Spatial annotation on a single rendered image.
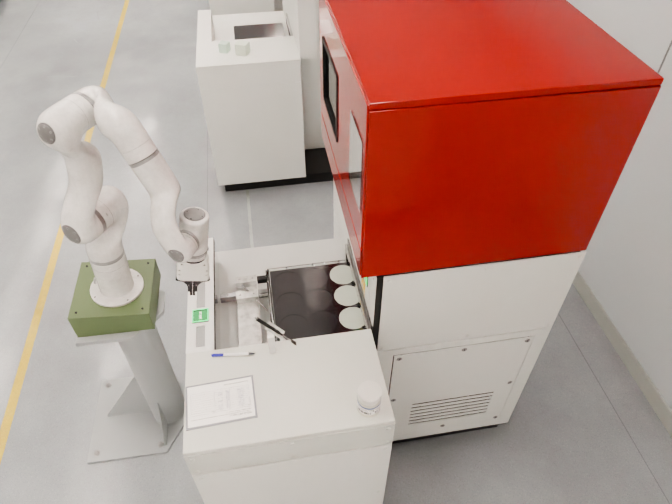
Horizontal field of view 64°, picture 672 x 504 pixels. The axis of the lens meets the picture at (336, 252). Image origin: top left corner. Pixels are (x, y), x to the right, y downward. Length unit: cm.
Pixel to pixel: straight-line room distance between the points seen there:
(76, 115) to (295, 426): 106
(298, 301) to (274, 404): 47
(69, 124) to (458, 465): 211
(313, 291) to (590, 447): 158
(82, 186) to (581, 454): 240
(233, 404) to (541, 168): 112
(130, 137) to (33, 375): 199
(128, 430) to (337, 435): 144
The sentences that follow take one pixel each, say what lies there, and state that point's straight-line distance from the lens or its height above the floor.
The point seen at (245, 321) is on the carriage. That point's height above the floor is 88.
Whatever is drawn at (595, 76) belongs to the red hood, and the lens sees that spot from 154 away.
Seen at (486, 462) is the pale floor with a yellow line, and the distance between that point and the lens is 276.
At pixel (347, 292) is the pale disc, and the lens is 205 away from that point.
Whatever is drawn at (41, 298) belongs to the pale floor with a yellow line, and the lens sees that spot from 365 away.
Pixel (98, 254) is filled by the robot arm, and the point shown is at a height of 116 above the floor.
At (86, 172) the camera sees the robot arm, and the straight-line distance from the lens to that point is 175.
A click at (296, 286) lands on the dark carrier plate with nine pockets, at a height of 90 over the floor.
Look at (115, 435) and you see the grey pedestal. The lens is 291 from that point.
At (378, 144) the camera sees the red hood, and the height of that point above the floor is 171.
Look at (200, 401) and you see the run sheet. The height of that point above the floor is 97.
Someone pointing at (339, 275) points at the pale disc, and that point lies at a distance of 210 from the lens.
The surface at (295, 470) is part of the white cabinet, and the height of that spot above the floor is 74.
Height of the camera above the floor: 245
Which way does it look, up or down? 45 degrees down
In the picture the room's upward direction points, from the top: straight up
